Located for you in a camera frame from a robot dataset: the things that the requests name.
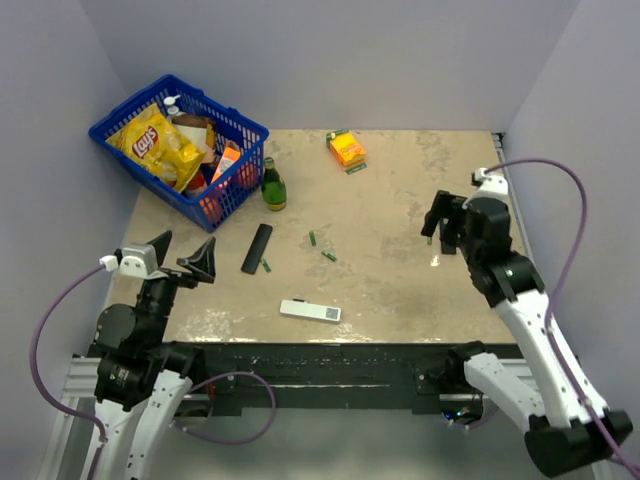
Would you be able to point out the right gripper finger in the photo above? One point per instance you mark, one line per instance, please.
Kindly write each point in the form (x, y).
(431, 221)
(448, 236)

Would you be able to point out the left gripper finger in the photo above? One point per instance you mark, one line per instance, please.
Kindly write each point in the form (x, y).
(158, 248)
(201, 263)

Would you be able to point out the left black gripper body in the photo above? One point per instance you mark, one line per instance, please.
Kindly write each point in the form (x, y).
(176, 277)

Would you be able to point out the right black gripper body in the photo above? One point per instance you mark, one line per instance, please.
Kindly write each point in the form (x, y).
(451, 206)

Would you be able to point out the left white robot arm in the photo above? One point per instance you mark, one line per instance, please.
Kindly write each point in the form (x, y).
(140, 379)

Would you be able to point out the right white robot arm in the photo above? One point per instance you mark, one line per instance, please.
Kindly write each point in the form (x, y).
(565, 423)

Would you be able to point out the black remote control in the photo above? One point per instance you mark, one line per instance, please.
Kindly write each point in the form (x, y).
(256, 249)

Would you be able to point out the white remote control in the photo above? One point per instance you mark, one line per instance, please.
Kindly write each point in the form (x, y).
(310, 311)

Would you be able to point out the blue plastic basket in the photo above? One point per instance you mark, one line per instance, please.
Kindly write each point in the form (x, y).
(233, 188)

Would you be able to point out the orange ball in basket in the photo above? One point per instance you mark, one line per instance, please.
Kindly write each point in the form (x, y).
(212, 209)

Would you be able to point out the green glass bottle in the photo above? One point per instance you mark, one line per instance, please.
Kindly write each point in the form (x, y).
(273, 188)

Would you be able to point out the yellow Lays chips bag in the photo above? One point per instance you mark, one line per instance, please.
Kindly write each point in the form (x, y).
(151, 141)

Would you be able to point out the orange white carton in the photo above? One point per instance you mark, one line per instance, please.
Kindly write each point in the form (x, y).
(230, 155)

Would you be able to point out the orange sponge pack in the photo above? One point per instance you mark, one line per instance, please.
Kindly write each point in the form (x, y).
(346, 149)

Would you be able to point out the brown white snack package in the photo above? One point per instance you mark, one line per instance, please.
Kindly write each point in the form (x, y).
(200, 131)

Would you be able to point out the white pump bottle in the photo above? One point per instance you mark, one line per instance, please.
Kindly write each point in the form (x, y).
(171, 106)

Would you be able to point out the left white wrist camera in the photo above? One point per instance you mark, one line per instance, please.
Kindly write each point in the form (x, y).
(136, 261)

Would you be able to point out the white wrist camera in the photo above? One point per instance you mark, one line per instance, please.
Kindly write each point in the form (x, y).
(489, 185)
(136, 261)

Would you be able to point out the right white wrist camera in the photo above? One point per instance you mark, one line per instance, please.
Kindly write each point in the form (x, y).
(489, 185)

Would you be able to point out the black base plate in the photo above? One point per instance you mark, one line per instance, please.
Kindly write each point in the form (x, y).
(359, 376)

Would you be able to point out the aluminium frame rail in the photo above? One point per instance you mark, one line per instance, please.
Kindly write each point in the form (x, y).
(68, 445)

